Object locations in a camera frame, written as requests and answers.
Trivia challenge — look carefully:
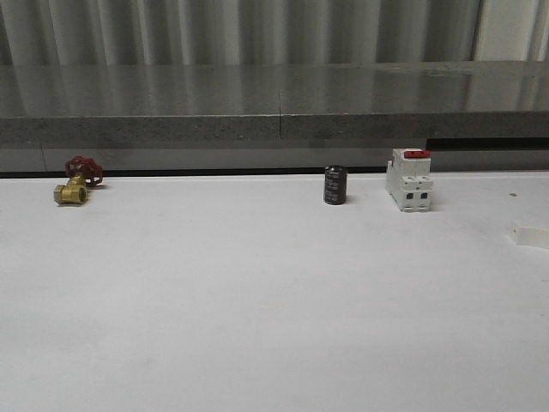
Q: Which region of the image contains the white pipe clamp half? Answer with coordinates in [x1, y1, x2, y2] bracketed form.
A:
[510, 221, 549, 250]

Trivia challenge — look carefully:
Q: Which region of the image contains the black cylindrical capacitor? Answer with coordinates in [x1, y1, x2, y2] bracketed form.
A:
[323, 165, 347, 205]

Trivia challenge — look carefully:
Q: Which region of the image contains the grey stone countertop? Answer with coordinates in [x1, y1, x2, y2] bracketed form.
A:
[1, 62, 548, 150]

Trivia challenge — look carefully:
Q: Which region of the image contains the brass valve red handwheel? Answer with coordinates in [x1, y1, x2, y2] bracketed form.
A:
[53, 155, 103, 204]

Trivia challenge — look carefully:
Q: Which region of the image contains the white circuit breaker red switch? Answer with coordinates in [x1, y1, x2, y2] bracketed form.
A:
[386, 148, 433, 212]

